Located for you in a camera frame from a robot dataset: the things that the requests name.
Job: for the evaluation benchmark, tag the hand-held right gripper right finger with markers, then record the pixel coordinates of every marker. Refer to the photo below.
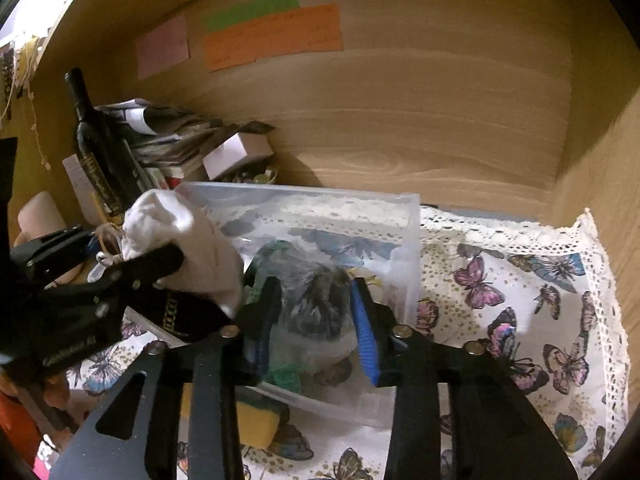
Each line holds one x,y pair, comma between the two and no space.
364,330

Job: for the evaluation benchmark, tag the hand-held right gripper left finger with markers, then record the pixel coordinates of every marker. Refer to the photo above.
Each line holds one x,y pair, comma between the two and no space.
262,320

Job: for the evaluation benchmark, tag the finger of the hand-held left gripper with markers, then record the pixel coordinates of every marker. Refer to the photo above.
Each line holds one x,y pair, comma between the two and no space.
150,267
50,252

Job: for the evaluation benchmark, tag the white sock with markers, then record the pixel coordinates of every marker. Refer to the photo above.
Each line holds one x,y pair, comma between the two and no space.
200,250

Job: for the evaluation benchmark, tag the dark grey patterned sock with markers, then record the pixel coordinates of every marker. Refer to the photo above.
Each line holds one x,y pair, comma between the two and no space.
315,300

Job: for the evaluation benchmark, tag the clear plastic container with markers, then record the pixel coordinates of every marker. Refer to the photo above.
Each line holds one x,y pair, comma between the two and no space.
350,230

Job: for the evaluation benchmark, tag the pale pink cylinder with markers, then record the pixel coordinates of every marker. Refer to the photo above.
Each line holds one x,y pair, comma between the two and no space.
40,215

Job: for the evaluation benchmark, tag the black cloth with gold print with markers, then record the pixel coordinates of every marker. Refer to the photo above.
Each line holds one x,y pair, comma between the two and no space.
185,312

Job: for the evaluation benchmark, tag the white paper card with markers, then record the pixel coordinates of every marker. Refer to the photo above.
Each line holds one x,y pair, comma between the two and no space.
80,180

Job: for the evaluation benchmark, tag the yellow sponge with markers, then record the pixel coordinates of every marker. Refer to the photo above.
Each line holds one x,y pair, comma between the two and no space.
257,422

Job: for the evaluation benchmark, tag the orange cloth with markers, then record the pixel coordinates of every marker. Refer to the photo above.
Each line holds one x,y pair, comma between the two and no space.
17,425

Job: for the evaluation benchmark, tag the dark wine bottle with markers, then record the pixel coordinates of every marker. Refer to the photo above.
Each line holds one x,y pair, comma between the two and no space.
92,145

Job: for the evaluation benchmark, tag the stack of papers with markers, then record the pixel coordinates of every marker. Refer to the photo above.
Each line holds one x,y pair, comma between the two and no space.
170,135

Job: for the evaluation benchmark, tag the bowl of small trinkets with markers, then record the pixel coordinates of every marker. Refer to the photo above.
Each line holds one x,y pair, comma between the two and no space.
255,176

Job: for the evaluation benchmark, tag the small white box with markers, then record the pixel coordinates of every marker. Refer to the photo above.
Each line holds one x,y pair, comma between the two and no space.
235,152

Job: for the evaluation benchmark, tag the butterfly printed lace tablecloth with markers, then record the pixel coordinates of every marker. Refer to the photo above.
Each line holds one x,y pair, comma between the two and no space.
505,280

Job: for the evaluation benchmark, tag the pink paper note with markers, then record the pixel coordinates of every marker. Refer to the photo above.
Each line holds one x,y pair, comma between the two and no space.
162,50

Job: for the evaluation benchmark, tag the orange paper note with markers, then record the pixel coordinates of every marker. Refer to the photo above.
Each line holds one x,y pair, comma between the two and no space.
272,37

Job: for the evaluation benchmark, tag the green paper note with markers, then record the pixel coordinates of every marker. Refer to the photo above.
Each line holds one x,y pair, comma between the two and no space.
250,11

